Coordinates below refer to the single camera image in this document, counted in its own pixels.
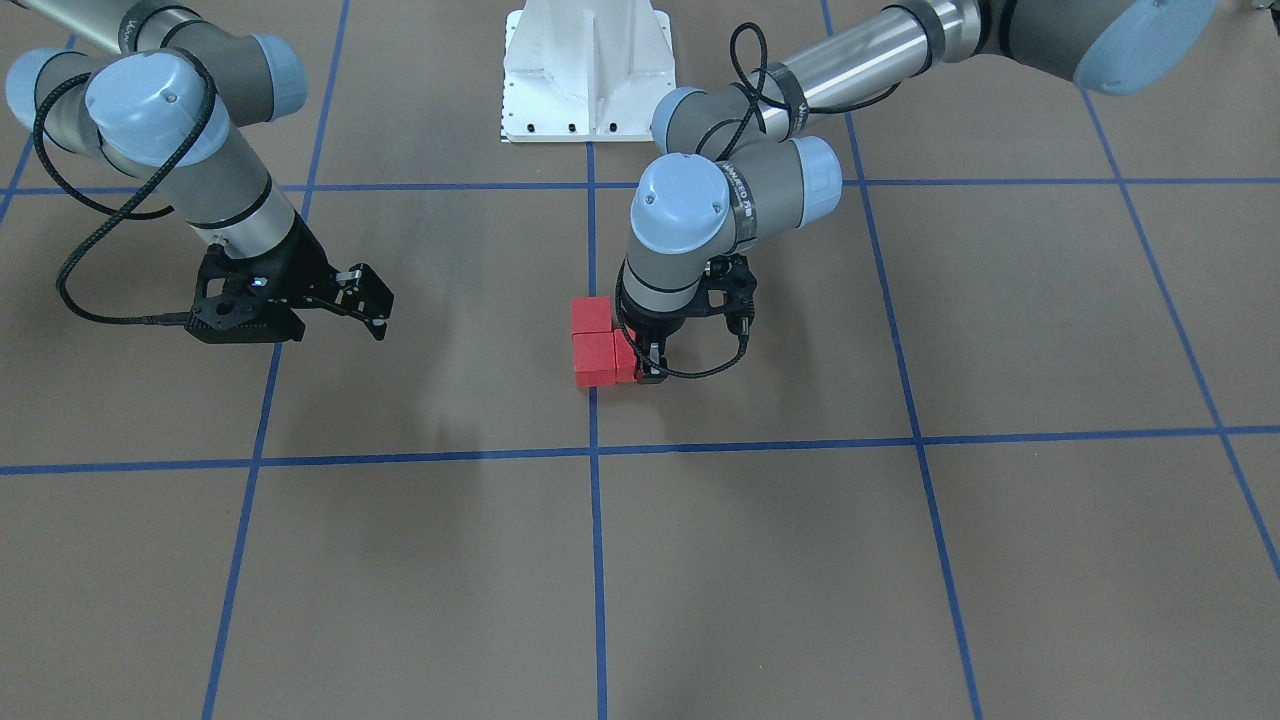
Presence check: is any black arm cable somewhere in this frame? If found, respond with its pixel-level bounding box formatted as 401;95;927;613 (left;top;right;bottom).
32;47;218;327

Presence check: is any white column pedestal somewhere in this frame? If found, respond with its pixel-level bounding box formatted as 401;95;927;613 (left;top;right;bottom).
500;1;676;143

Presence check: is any red cube block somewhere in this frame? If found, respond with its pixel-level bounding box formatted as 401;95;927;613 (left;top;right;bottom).
572;331;617;388
613;329;637;386
570;296;614;336

